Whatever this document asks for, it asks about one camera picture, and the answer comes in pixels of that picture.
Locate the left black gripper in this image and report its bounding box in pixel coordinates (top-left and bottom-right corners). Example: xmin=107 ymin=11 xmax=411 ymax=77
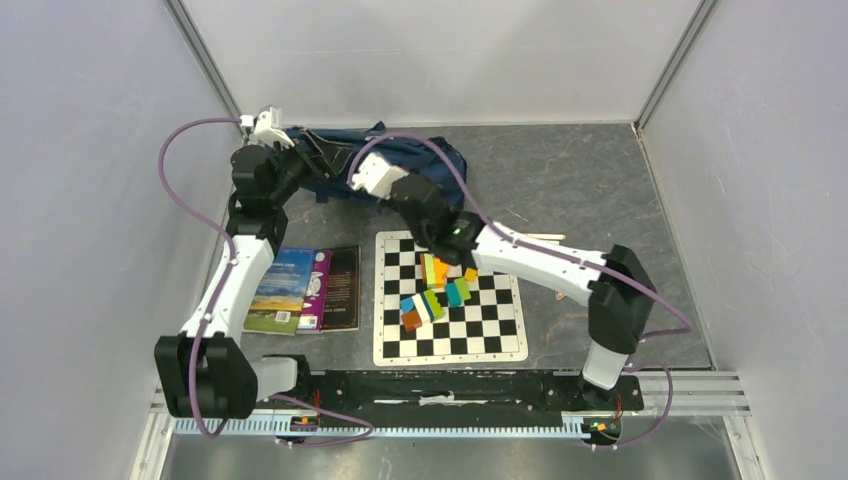
xmin=267 ymin=127 xmax=354 ymax=207

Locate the navy blue backpack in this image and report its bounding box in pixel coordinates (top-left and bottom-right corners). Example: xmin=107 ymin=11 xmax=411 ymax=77
xmin=305 ymin=121 xmax=465 ymax=207

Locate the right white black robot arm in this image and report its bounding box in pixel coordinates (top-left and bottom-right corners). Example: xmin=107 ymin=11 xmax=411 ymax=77
xmin=385 ymin=173 xmax=657 ymax=408

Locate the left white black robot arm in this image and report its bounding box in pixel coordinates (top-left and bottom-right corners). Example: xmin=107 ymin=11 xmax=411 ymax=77
xmin=154 ymin=130 xmax=354 ymax=422

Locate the yellow green toy block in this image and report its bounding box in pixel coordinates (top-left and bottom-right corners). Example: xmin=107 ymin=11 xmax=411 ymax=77
xmin=420 ymin=252 xmax=437 ymax=289

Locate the blue landscape cover book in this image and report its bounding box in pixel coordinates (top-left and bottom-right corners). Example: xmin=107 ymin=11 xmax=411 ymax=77
xmin=243 ymin=248 xmax=316 ymax=335

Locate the black hardcover book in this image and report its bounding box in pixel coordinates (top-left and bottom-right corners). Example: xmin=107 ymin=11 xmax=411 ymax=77
xmin=321 ymin=245 xmax=361 ymax=333

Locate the purple book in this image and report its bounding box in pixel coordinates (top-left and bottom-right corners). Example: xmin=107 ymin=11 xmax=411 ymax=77
xmin=296 ymin=250 xmax=332 ymax=334

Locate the light blue toy block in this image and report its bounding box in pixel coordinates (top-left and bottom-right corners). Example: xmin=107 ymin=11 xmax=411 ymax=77
xmin=399 ymin=296 xmax=416 ymax=314

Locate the brown orange toy block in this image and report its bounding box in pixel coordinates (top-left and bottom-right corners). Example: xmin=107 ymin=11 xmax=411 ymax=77
xmin=401 ymin=309 xmax=423 ymax=332

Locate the small yellow toy block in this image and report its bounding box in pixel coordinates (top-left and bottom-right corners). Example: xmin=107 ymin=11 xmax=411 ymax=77
xmin=463 ymin=268 xmax=478 ymax=283

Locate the teal toy block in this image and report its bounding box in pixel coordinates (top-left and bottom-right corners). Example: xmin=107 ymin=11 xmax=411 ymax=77
xmin=444 ymin=282 xmax=463 ymax=308

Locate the yellow tipped white marker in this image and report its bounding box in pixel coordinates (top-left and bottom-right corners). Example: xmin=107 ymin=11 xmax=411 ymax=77
xmin=526 ymin=233 xmax=567 ymax=242

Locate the black and white chessboard mat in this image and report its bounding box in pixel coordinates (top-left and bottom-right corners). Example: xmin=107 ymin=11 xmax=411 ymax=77
xmin=372 ymin=231 xmax=529 ymax=367

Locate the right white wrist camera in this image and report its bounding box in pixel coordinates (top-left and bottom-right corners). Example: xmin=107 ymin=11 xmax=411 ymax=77
xmin=347 ymin=153 xmax=409 ymax=200

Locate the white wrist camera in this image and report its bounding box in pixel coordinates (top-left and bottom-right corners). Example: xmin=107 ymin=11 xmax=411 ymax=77
xmin=239 ymin=105 xmax=295 ymax=149
xmin=347 ymin=153 xmax=409 ymax=200

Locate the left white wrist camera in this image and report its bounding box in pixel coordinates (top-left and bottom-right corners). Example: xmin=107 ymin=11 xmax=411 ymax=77
xmin=239 ymin=105 xmax=295 ymax=149

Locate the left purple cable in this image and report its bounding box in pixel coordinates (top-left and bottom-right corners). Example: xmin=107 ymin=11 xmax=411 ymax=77
xmin=157 ymin=117 xmax=243 ymax=439

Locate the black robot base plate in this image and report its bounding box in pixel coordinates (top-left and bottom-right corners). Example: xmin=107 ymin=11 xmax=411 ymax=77
xmin=287 ymin=370 xmax=645 ymax=428

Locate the aluminium frame rail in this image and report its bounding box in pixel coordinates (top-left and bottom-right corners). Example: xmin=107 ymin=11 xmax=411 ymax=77
xmin=205 ymin=371 xmax=751 ymax=442

